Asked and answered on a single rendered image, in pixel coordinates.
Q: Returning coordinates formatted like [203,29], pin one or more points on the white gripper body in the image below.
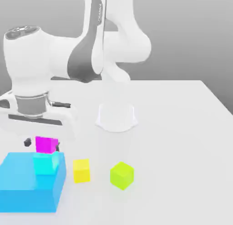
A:
[34,120]

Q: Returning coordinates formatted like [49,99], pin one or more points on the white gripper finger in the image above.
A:
[27,142]
[57,147]

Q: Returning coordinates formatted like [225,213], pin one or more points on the small yellow cube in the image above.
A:
[81,171]

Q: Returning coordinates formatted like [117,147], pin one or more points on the large blue box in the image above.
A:
[20,192]

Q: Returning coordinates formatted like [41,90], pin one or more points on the small cyan cube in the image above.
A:
[43,164]

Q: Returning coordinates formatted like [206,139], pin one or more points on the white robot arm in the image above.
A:
[32,61]

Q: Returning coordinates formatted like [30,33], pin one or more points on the small magenta cube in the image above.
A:
[44,144]

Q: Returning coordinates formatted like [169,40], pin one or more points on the small lime green cube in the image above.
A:
[122,175]

